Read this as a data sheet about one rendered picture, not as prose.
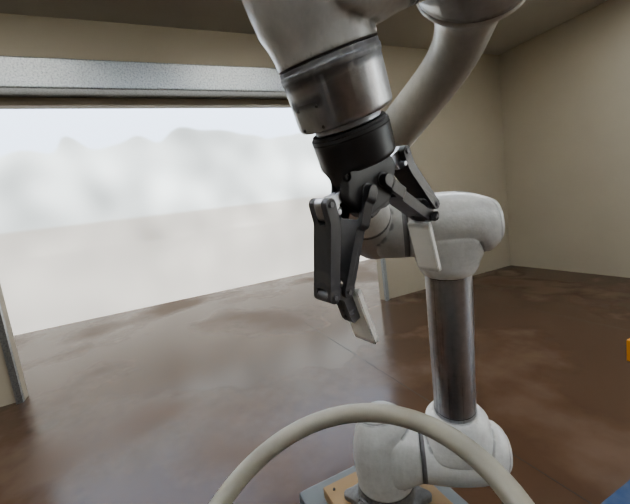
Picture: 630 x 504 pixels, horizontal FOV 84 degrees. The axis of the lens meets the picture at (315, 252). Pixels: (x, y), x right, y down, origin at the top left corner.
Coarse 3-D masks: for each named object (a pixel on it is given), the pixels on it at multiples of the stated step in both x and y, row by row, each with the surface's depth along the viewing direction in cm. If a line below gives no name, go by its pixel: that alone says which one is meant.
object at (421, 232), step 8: (408, 224) 43; (416, 224) 42; (424, 224) 41; (416, 232) 43; (424, 232) 42; (432, 232) 42; (416, 240) 43; (424, 240) 42; (432, 240) 42; (416, 248) 44; (424, 248) 43; (432, 248) 42; (416, 256) 45; (424, 256) 44; (432, 256) 43; (424, 264) 45; (432, 264) 44; (440, 264) 44
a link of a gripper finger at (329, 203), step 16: (336, 208) 31; (320, 224) 32; (336, 224) 31; (320, 240) 32; (336, 240) 32; (320, 256) 32; (336, 256) 32; (320, 272) 33; (336, 272) 32; (320, 288) 33; (336, 288) 32
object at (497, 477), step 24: (336, 408) 60; (360, 408) 59; (384, 408) 57; (408, 408) 56; (288, 432) 60; (312, 432) 60; (432, 432) 51; (456, 432) 50; (264, 456) 58; (480, 456) 46; (240, 480) 56; (504, 480) 43
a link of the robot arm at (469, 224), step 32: (448, 192) 72; (448, 224) 69; (480, 224) 68; (448, 256) 70; (480, 256) 71; (448, 288) 74; (448, 320) 77; (448, 352) 79; (448, 384) 82; (448, 416) 84; (480, 416) 85; (448, 480) 86; (480, 480) 84
